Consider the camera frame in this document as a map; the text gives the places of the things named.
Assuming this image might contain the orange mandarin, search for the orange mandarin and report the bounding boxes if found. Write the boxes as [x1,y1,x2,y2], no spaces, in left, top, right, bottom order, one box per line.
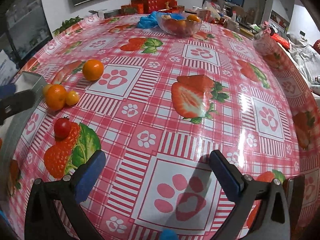
[82,59,104,81]
[45,84,67,111]

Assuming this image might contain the red cherry tomato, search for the red cherry tomato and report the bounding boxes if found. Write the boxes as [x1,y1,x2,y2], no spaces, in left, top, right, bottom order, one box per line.
[54,117,71,140]

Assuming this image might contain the small yellow kumquat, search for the small yellow kumquat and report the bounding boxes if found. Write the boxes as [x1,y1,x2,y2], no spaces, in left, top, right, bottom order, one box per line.
[66,90,80,106]
[42,84,52,96]

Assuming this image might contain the right blue-gloved hand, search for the right blue-gloved hand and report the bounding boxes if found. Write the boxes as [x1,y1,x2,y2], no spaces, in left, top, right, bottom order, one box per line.
[159,229,179,240]

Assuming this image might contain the white plastic package bag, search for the white plastic package bag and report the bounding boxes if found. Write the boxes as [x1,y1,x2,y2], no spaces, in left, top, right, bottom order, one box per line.
[0,50,18,86]

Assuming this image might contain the grey shallow tray box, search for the grey shallow tray box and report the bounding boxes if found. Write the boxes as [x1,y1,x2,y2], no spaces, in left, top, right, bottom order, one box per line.
[1,72,47,201]

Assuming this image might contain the glass door cabinet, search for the glass door cabinet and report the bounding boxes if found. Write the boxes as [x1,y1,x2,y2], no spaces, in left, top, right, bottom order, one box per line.
[1,0,53,69]

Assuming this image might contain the green leafy vegetables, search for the green leafy vegetables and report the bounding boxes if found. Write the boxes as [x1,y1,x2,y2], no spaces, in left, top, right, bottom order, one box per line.
[53,16,83,36]

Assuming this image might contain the strawberry pattern tablecloth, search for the strawberry pattern tablecloth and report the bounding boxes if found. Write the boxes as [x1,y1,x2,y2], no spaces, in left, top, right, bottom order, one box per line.
[6,16,319,239]

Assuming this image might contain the white sofa with clutter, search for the white sofa with clutter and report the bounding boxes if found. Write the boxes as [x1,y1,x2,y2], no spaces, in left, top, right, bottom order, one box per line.
[269,24,320,95]

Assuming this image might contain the blue plastic bag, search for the blue plastic bag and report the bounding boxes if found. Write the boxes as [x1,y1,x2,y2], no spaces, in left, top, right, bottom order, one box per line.
[136,11,185,29]

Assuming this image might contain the glass fruit bowl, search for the glass fruit bowl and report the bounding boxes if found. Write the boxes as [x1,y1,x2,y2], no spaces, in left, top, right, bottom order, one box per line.
[157,16,202,37]

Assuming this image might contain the orange in glass bowl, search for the orange in glass bowl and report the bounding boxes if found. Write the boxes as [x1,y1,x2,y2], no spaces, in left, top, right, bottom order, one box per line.
[187,14,201,22]

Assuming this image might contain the red gift boxes stack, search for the red gift boxes stack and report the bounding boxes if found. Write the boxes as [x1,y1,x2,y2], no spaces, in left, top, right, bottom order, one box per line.
[121,0,184,15]

